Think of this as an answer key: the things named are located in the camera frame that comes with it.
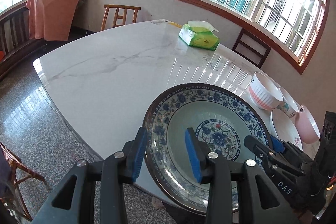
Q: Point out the blue floral porcelain plate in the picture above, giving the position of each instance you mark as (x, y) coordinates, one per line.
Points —
(183, 119)

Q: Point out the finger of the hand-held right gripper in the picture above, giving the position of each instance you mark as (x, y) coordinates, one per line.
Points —
(256, 144)
(276, 144)

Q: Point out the white pink ribbed bowl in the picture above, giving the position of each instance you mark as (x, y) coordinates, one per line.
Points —
(262, 98)

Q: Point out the light wooden chair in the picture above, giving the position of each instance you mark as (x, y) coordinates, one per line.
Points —
(120, 7)

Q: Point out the dark wooden chair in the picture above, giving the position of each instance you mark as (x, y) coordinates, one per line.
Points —
(236, 41)

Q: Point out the dark wooden bench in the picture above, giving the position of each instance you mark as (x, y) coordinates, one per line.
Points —
(13, 27)

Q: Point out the white plate with flower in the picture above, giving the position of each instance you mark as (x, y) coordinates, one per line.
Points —
(283, 124)

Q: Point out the small cartoon print bowl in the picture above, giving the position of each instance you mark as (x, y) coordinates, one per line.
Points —
(287, 108)

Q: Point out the rattan chair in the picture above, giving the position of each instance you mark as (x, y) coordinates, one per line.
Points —
(26, 174)

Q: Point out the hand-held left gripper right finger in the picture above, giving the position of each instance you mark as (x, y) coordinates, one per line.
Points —
(193, 158)

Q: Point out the orange cloth cover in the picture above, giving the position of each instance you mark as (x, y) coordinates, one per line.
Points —
(52, 3)

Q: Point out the green tissue pack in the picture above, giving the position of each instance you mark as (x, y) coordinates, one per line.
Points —
(202, 40)

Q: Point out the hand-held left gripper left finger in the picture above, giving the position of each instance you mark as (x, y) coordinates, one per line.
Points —
(139, 158)

